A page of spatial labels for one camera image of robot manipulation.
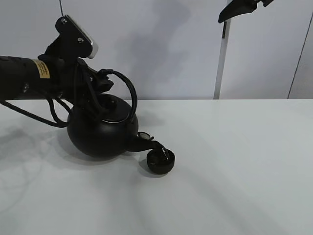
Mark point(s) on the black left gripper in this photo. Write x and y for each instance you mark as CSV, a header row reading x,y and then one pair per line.
x,y
62,58

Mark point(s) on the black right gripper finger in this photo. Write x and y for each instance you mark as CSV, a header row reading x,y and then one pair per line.
x,y
240,7

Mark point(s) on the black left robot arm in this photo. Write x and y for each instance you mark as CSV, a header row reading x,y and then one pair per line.
x,y
18,80

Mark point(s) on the white vertical post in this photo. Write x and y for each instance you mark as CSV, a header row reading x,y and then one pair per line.
x,y
221,61

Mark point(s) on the black round teapot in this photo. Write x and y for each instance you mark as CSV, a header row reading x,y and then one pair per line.
x,y
117,131

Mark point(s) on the small black teacup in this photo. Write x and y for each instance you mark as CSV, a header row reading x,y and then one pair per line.
x,y
160,162

